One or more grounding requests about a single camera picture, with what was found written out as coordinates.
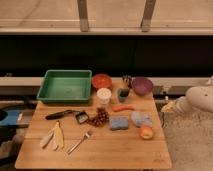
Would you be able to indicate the light blue towel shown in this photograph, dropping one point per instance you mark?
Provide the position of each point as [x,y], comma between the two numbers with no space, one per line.
[139,119]

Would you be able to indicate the white paper cup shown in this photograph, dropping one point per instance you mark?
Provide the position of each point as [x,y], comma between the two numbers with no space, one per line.
[104,95]

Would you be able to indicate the silver fork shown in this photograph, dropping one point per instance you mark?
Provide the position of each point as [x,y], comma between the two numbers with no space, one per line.
[87,135]

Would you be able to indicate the blue sponge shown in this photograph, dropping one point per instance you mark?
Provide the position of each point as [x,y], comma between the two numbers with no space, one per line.
[118,123]

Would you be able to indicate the banana peel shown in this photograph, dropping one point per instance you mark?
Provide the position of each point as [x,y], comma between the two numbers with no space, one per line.
[54,135]

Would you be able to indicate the blue object at left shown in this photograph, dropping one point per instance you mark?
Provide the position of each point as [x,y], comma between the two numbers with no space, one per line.
[9,117]

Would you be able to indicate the small dark spice jar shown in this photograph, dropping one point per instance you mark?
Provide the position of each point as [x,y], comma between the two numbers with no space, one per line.
[127,79]

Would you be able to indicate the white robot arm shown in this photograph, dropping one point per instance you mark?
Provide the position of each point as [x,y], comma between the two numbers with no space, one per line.
[196,98]

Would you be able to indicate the green plastic tray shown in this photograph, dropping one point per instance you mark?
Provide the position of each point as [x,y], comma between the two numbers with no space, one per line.
[65,86]

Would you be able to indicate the orange carrot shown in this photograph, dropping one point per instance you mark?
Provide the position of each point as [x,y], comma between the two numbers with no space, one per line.
[118,108]

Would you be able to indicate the red-yellow apple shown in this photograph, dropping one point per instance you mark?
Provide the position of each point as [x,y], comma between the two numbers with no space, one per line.
[146,132]

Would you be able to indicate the red bowl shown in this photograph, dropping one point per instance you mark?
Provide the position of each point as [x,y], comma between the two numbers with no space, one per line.
[101,81]

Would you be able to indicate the purple bowl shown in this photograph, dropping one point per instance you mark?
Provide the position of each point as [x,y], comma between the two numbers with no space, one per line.
[142,86]

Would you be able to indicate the bunch of red grapes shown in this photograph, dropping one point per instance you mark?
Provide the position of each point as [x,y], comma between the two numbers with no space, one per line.
[100,119]

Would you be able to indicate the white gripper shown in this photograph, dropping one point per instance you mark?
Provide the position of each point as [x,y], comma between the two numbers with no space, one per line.
[169,107]

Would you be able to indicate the dark blue-grey mug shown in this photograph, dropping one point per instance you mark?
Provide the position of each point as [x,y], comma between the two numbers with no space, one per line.
[123,94]

